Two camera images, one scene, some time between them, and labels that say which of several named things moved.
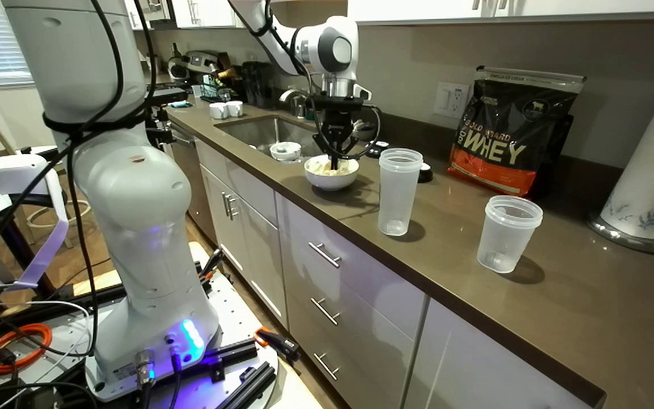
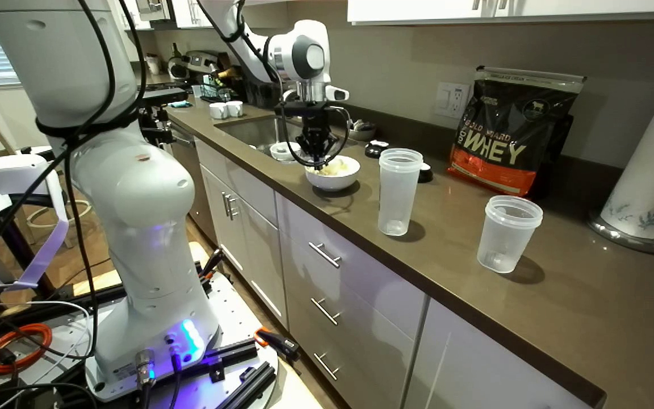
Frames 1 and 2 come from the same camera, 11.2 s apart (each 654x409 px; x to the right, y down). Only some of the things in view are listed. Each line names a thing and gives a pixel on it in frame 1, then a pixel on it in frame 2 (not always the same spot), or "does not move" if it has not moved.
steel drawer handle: [322, 250] does not move
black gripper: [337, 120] -> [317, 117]
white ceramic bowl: [323, 175] does not move
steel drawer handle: [322, 357] does not move
